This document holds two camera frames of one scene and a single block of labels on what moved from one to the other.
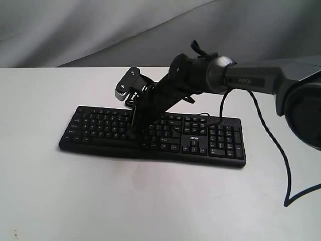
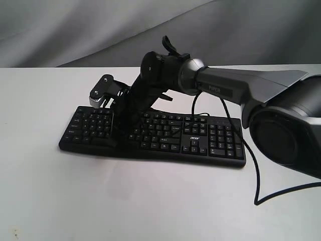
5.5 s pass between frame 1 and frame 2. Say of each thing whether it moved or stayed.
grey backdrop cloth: stayed
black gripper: moved
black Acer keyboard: stayed
